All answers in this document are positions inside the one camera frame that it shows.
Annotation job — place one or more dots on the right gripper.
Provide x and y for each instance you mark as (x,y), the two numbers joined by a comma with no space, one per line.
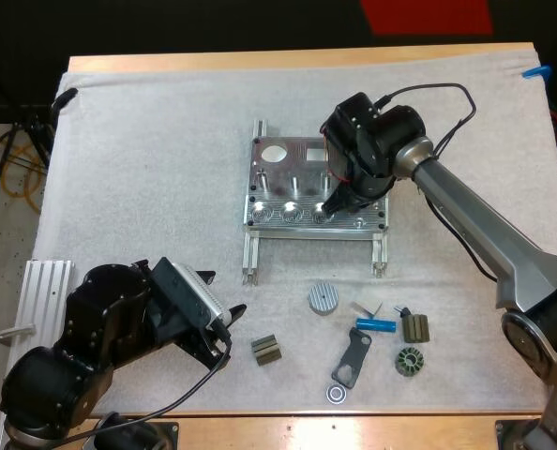
(353,150)

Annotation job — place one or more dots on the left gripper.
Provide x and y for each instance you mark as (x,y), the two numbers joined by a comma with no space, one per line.
(198,348)

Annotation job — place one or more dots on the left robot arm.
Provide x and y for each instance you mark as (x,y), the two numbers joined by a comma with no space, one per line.
(67,365)

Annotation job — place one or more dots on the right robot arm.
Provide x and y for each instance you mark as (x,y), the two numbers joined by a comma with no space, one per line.
(485,225)

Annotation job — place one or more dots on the dark ribbed drum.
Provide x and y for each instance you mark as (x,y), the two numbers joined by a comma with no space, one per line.
(416,328)
(265,350)

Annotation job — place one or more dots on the grey ribbed disc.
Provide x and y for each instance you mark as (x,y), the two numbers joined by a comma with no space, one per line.
(323,300)

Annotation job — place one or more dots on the small steel bearing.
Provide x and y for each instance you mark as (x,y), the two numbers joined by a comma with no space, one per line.
(335,394)

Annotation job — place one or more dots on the blue clip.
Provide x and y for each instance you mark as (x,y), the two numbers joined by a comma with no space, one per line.
(536,71)

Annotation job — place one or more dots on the dark clamp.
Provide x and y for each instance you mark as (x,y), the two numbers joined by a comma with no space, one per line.
(65,98)

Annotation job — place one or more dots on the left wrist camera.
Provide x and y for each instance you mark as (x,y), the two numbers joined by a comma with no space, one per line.
(202,300)

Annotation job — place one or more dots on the metal plate on aluminium frame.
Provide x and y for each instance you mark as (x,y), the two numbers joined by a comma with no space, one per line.
(302,197)

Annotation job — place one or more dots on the flat black bracket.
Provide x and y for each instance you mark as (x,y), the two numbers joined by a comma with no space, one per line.
(350,358)

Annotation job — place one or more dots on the ribbed aluminium rail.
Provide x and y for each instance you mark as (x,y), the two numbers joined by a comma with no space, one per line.
(44,295)

